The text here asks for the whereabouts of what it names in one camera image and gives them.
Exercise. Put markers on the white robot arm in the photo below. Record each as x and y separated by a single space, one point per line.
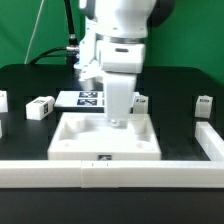
115 21

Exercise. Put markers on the white front obstacle bar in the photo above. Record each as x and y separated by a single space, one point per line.
110 174

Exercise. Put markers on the white square tabletop part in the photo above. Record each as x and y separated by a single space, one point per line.
88 136

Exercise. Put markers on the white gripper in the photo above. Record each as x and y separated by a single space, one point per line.
120 64

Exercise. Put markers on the white marker plate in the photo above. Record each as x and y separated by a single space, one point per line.
73 99

